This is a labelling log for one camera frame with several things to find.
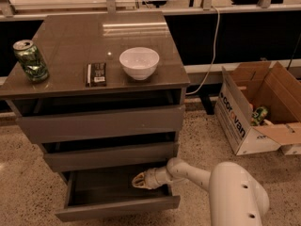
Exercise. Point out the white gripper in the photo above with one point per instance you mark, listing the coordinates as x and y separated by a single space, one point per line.
151 177

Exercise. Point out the grey bottom drawer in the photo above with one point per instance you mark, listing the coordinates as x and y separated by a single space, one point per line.
108 192

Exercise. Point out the grey drawer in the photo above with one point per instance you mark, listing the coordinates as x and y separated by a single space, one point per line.
100 124
111 157
108 192

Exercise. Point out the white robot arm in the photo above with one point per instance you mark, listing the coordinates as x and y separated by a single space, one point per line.
236 198

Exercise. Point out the grey middle drawer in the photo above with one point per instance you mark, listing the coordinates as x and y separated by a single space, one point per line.
111 157

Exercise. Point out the grey top drawer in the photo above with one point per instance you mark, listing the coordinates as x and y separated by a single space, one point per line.
100 124

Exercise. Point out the grey drawer cabinet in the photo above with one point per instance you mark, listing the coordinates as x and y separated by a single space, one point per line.
69 44

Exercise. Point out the white bowl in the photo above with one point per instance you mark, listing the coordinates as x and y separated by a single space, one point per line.
139 62

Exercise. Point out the green bag in box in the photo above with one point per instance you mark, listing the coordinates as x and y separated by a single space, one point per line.
258 115

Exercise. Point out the white corovan cardboard box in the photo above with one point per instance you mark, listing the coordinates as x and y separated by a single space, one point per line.
254 84

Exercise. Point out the green soda can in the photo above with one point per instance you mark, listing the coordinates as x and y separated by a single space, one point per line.
31 60

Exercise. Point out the metal railing frame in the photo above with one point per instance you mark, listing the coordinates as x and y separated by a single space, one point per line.
156 3

